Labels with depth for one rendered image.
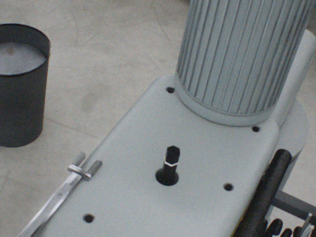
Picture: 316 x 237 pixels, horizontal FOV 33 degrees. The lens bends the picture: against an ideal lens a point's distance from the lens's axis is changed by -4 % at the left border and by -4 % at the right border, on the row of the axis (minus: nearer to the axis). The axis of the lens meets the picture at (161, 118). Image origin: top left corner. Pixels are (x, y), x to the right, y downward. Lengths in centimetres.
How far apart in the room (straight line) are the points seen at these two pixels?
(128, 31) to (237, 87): 350
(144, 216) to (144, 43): 351
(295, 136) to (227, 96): 59
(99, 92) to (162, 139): 289
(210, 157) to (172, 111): 12
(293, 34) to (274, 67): 7
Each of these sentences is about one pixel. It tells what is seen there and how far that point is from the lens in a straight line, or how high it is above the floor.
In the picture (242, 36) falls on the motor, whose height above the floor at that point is 208.
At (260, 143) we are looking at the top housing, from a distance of 95.
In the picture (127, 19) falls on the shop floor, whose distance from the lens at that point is 451.
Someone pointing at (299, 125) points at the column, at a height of 156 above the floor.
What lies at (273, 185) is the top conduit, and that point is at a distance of 101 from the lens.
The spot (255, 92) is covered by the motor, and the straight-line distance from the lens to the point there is 92.
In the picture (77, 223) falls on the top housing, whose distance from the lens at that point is 79.
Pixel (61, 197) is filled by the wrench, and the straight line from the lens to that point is 81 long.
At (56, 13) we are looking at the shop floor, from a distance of 452.
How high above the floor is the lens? 254
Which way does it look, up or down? 44 degrees down
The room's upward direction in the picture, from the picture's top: 12 degrees clockwise
